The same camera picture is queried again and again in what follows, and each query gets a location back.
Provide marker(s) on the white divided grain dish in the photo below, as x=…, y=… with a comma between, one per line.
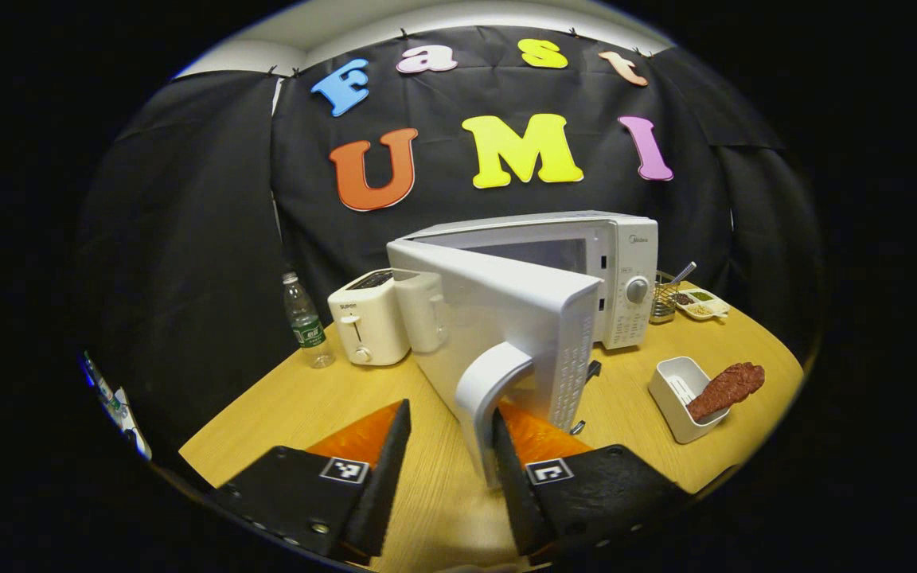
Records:
x=701, y=304

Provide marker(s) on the white microwave oven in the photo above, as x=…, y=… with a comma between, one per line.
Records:
x=506, y=318

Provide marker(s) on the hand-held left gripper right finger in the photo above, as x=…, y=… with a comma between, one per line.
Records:
x=518, y=493

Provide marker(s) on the clear plastic water bottle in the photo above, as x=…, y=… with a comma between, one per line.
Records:
x=307, y=326

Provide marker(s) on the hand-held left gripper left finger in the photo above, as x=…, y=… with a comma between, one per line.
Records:
x=387, y=485

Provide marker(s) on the white toaster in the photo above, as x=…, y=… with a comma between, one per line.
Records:
x=367, y=326

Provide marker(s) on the white plastic tray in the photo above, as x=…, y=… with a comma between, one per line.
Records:
x=669, y=390

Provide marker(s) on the brown meat piece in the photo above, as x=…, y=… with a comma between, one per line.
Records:
x=725, y=390

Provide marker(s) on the metal spoon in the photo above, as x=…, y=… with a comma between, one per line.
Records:
x=685, y=272

